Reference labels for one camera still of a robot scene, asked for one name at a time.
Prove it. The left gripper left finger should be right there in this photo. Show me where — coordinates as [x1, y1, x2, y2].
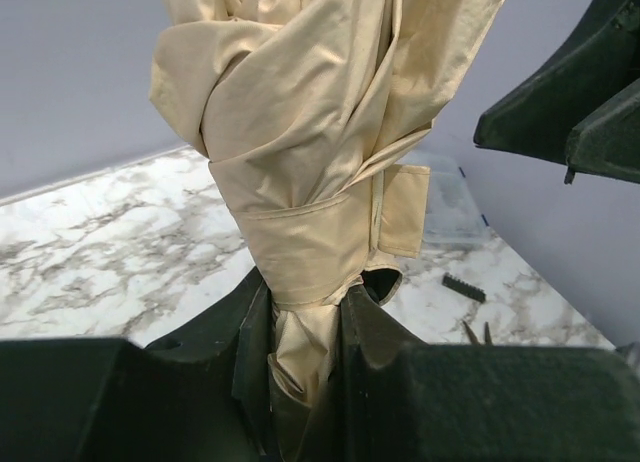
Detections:
[1, 270, 270, 461]

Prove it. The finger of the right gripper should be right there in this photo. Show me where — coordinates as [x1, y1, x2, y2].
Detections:
[474, 0, 639, 160]
[564, 80, 639, 185]

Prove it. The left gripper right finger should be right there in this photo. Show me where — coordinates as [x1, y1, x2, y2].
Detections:
[341, 287, 639, 461]

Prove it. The beige folding umbrella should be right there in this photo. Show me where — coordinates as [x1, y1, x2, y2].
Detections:
[148, 0, 511, 462]

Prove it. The black hex key holder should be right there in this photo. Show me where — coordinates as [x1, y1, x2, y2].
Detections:
[441, 273, 486, 303]

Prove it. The clear plastic screw box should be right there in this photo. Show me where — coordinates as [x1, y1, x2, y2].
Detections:
[400, 148, 490, 250]

